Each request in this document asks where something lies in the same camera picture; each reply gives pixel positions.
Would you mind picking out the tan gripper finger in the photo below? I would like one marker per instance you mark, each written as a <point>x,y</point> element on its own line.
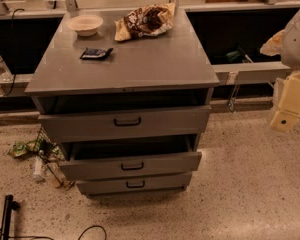
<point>273,46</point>

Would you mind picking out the grey drawer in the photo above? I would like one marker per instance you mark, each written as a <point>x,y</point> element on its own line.
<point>139,161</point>
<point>99,187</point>
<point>109,125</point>

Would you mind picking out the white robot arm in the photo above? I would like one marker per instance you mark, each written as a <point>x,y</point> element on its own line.
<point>286,43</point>

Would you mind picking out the yellowish robot base part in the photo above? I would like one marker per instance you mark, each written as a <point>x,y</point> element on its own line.
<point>287,113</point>

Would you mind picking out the grey drawer cabinet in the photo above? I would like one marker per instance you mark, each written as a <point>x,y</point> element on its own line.
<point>171,70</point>

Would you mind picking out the grey bottom drawer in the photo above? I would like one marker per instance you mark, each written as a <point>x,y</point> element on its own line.
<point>99,187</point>

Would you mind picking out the grey top drawer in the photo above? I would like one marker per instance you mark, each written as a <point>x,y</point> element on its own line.
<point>109,125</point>

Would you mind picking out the brown chip bag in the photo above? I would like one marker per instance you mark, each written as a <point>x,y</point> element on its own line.
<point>151,20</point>

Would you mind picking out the dark blue snack packet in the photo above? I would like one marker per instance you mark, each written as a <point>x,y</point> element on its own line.
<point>95,54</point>

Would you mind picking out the white paper bowl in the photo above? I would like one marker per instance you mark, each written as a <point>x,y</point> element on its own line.
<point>85,25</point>

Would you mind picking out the clear plastic cup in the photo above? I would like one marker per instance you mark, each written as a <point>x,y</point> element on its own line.
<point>52,174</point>

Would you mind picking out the white bottle on floor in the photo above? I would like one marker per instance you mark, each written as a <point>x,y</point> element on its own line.
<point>37,167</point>

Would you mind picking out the clear plastic water bottle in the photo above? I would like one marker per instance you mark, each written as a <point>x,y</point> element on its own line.
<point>4,71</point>

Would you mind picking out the green snack bag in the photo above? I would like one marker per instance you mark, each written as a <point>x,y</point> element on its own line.
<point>22,148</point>

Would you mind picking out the green object behind rail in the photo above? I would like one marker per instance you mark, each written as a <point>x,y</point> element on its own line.
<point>233,55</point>

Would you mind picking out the black stand post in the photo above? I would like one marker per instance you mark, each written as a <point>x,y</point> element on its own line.
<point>10,205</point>

